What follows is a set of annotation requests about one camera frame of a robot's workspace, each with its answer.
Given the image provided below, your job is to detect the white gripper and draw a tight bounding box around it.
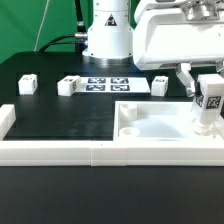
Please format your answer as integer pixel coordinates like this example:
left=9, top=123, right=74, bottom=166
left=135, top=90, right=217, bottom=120
left=133, top=8, right=224, bottom=97

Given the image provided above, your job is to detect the white square tabletop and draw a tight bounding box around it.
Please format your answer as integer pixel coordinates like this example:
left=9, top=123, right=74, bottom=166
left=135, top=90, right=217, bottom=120
left=113, top=101, right=224, bottom=142

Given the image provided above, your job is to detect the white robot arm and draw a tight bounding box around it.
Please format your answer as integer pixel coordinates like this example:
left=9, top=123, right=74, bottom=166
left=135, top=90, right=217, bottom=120
left=133, top=0, right=224, bottom=97

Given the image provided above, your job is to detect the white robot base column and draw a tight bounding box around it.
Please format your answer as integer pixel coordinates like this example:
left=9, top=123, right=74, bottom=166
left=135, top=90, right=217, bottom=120
left=82, top=0, right=134, bottom=66

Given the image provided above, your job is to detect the fiducial marker sheet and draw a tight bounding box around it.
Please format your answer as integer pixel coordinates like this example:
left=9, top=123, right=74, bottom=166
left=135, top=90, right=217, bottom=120
left=76, top=77, right=150, bottom=93

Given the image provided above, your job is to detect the white L-shaped obstacle fence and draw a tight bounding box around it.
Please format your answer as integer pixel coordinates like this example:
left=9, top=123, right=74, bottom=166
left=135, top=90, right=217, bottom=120
left=0, top=104, right=224, bottom=166

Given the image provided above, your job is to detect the black cable bundle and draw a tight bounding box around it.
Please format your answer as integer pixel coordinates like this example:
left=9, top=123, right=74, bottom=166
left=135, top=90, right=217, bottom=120
left=39, top=0, right=89, bottom=53

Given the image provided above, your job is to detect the white thin cable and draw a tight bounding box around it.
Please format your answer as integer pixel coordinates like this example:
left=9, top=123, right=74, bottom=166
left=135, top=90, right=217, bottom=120
left=34, top=0, right=51, bottom=52

